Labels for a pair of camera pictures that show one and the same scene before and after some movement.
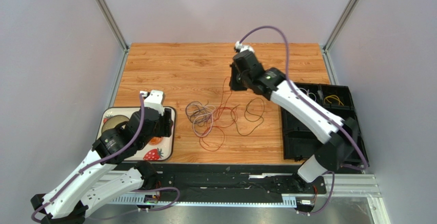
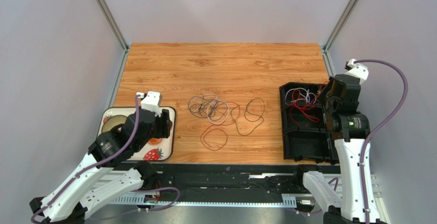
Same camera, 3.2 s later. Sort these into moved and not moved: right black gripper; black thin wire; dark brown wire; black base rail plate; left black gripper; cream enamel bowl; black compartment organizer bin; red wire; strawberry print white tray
Moved: right black gripper; black thin wire; red wire
Not moved: black base rail plate; strawberry print white tray; left black gripper; black compartment organizer bin; cream enamel bowl; dark brown wire
